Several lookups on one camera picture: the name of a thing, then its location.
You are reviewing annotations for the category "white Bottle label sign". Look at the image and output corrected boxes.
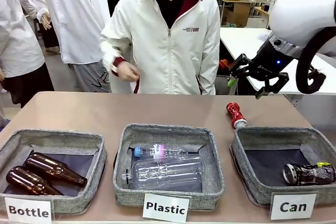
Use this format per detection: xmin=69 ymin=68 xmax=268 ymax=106
xmin=4 ymin=196 xmax=55 ymax=221

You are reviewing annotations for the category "white background table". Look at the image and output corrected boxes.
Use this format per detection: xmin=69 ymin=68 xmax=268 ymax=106
xmin=219 ymin=26 xmax=336 ymax=96

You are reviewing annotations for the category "crushed black Pepsi can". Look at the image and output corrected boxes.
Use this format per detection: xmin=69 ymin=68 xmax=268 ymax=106
xmin=282 ymin=162 xmax=336 ymax=186

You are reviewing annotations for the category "white Can label sign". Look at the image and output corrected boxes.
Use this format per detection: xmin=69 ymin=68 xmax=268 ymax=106
xmin=270 ymin=193 xmax=318 ymax=221

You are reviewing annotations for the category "orange object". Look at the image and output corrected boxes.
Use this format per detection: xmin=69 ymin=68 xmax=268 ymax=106
xmin=219 ymin=59 xmax=233 ymax=72

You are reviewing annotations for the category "crushed red can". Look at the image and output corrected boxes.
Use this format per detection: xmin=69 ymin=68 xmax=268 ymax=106
xmin=226 ymin=102 xmax=248 ymax=130

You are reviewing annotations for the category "large clear plastic bottle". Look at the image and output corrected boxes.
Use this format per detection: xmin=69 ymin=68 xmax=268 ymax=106
xmin=122 ymin=155 xmax=203 ymax=190

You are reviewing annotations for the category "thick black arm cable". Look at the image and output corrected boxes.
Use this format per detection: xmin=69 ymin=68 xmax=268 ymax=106
xmin=296 ymin=26 xmax=336 ymax=94

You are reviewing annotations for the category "brown cardboard box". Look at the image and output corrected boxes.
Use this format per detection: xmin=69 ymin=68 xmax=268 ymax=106
xmin=225 ymin=3 xmax=250 ymax=28

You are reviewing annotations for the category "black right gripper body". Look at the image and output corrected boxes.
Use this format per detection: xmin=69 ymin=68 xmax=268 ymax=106
xmin=248 ymin=37 xmax=296 ymax=82

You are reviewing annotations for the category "small blue-capped plastic bottle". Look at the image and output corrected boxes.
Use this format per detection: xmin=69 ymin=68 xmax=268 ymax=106
xmin=133 ymin=144 xmax=190 ymax=159

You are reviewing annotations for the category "bystander bare hand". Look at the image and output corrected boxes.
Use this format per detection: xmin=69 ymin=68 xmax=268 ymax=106
xmin=36 ymin=11 xmax=52 ymax=30

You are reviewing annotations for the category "bystander in black trousers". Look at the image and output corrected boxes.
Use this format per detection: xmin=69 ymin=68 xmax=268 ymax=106
xmin=0 ymin=0 xmax=55 ymax=127

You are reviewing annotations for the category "grey fabric basket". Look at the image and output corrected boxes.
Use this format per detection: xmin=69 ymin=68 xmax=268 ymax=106
xmin=230 ymin=126 xmax=336 ymax=206
xmin=112 ymin=123 xmax=226 ymax=210
xmin=0 ymin=129 xmax=108 ymax=215

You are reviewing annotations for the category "brown glass bottle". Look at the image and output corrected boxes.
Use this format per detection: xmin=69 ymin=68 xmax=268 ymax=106
xmin=5 ymin=166 xmax=64 ymax=196
xmin=25 ymin=152 xmax=88 ymax=188

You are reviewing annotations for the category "bystander in grey trousers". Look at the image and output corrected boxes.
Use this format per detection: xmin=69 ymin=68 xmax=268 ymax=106
xmin=23 ymin=0 xmax=112 ymax=94

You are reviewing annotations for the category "person's right hand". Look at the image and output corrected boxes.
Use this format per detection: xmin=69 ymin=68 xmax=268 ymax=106
xmin=117 ymin=62 xmax=141 ymax=82

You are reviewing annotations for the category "person's left forearm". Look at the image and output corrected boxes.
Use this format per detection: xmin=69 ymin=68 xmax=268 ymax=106
xmin=195 ymin=48 xmax=221 ymax=95

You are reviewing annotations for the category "white Plastic label sign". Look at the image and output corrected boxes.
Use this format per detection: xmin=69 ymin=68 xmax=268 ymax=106
xmin=142 ymin=193 xmax=190 ymax=223

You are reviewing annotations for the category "person's right forearm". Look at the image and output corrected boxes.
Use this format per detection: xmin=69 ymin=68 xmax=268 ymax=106
xmin=100 ymin=34 xmax=127 ymax=77

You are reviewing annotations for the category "person in white zip jacket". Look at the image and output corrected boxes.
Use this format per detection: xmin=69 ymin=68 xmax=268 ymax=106
xmin=99 ymin=0 xmax=221 ymax=96

